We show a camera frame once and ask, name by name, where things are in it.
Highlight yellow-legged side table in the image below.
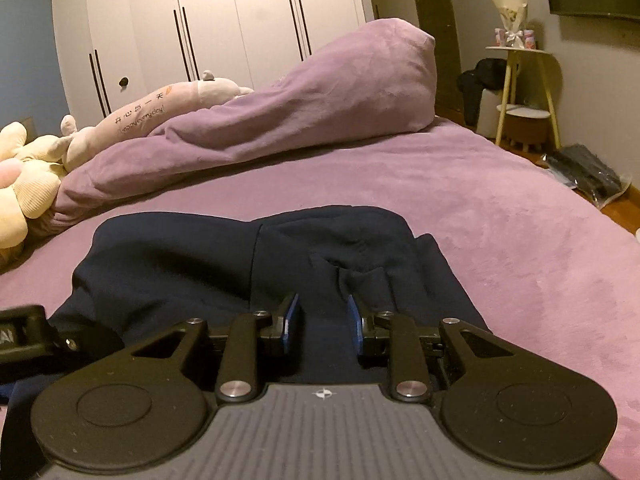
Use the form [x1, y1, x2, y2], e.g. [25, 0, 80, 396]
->
[485, 44, 562, 149]

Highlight white wardrobe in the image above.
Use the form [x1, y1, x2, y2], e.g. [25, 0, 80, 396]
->
[50, 0, 376, 126]

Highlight pink jars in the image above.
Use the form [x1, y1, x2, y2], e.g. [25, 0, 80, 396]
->
[494, 27, 537, 51]

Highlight navy blue jacket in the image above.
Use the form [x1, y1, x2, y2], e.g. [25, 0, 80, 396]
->
[0, 205, 493, 411]

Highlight purple folded duvet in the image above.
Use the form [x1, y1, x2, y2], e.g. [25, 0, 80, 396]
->
[50, 17, 436, 236]

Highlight dark brown door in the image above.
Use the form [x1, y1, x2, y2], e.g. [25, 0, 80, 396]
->
[362, 0, 467, 122]

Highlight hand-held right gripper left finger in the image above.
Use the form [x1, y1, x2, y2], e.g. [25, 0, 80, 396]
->
[127, 292, 302, 405]

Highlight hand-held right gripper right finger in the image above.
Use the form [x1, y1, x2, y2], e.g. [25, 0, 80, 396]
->
[346, 293, 516, 405]

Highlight white cube box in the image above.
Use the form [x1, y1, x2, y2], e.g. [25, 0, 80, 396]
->
[475, 89, 507, 137]

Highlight brown stool with white top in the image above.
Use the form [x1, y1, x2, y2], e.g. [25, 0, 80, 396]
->
[496, 104, 552, 154]

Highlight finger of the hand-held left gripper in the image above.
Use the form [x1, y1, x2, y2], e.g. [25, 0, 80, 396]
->
[47, 322, 126, 364]

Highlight long pink plush toy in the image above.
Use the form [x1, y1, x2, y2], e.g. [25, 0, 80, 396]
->
[60, 70, 256, 171]

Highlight wrapped flower bouquet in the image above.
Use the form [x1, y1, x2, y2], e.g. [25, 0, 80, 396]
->
[490, 0, 531, 46]

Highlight cream flower plush pillow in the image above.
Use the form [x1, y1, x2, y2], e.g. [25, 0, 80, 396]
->
[0, 120, 68, 273]

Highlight black item in plastic bag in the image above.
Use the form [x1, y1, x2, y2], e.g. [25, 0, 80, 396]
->
[542, 143, 633, 207]

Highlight black hanging clothes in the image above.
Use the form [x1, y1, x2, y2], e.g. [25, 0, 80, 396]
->
[457, 57, 508, 126]

